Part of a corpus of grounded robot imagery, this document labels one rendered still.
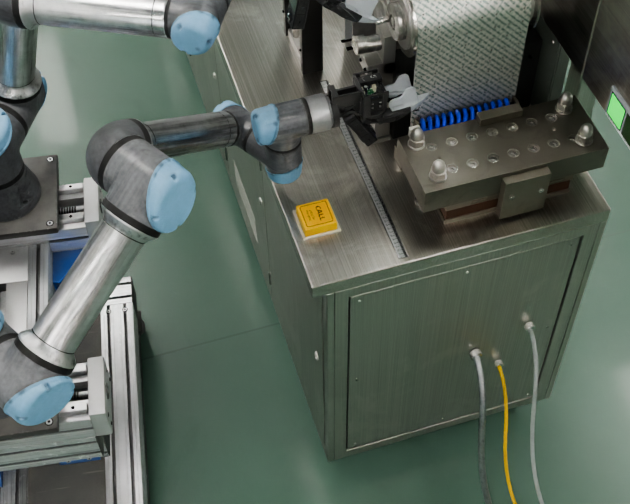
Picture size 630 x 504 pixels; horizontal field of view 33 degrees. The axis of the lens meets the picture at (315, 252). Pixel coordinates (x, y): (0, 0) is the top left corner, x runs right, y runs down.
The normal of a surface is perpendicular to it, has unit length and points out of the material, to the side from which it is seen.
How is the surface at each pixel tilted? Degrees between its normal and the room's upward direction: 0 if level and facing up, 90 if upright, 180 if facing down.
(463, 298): 90
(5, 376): 33
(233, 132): 73
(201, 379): 0
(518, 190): 90
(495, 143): 0
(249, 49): 0
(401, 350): 90
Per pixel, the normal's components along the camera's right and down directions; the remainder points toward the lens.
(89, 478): -0.01, -0.61
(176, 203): 0.81, 0.41
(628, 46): -0.95, 0.25
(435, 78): 0.29, 0.76
